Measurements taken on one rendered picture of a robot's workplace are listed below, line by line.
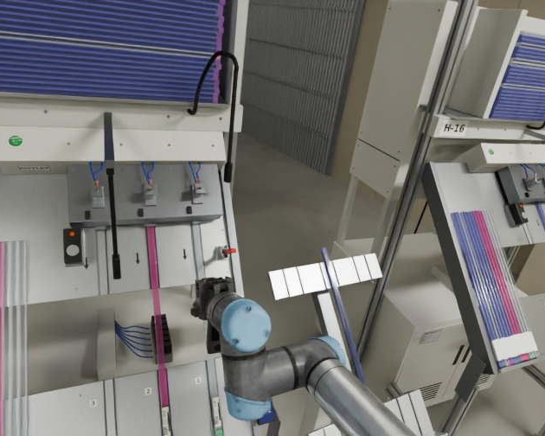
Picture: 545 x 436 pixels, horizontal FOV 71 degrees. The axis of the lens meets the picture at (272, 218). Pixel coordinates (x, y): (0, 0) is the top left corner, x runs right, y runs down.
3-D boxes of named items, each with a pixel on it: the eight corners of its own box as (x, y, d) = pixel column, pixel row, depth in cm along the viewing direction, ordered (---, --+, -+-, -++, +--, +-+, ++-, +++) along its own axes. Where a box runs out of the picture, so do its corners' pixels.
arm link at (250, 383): (298, 408, 65) (291, 343, 65) (235, 430, 60) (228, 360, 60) (278, 392, 72) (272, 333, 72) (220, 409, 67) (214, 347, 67)
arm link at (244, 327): (229, 363, 59) (224, 308, 59) (213, 344, 69) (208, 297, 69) (277, 352, 62) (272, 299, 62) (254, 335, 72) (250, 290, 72)
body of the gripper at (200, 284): (227, 275, 87) (242, 281, 76) (229, 313, 87) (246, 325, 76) (192, 278, 84) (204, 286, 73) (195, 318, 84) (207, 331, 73)
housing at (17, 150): (214, 180, 110) (227, 160, 97) (11, 184, 91) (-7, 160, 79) (211, 153, 111) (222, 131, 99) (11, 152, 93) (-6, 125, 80)
